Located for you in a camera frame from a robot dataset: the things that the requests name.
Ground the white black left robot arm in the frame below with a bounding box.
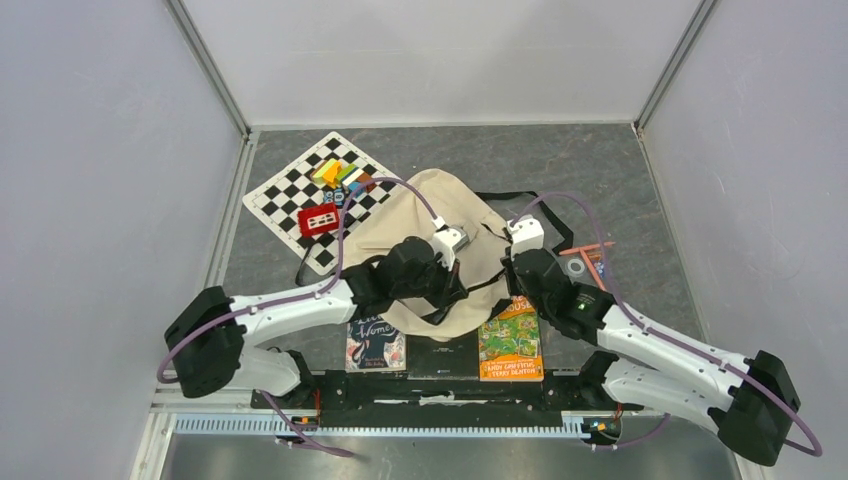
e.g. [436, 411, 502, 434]
[157, 228, 469, 408]

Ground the black white chessboard mat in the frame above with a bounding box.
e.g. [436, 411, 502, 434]
[242, 132, 395, 275]

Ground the orange block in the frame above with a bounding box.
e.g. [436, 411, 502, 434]
[322, 163, 343, 189]

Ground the orange Treehouse book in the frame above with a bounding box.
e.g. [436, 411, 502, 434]
[478, 297, 544, 382]

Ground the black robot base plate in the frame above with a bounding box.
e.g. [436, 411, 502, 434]
[275, 370, 618, 428]

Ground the beige canvas backpack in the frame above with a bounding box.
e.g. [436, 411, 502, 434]
[295, 168, 575, 344]

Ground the salmon pencil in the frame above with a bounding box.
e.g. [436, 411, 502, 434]
[559, 241, 616, 256]
[580, 252, 606, 291]

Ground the black Moon and Sixpence book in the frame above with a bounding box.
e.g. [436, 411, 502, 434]
[406, 332, 479, 380]

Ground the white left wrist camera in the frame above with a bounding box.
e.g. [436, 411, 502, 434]
[430, 226, 470, 270]

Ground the red plastic block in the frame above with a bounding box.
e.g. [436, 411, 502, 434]
[297, 203, 341, 237]

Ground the blue cube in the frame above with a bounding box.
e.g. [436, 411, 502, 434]
[350, 182, 367, 199]

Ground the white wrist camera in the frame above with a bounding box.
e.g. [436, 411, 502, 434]
[507, 215, 544, 258]
[430, 226, 470, 270]

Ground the Little Women book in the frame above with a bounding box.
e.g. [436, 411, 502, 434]
[345, 316, 407, 373]

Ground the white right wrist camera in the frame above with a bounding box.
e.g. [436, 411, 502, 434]
[507, 215, 544, 258]

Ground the clear tape roll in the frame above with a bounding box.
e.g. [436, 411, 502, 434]
[566, 258, 587, 277]

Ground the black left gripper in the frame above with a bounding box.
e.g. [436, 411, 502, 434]
[393, 250, 468, 312]

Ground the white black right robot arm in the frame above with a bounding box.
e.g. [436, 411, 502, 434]
[501, 248, 800, 467]

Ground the brown block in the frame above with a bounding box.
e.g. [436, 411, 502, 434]
[356, 173, 375, 192]

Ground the green yellow block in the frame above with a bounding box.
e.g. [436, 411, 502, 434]
[310, 159, 342, 187]

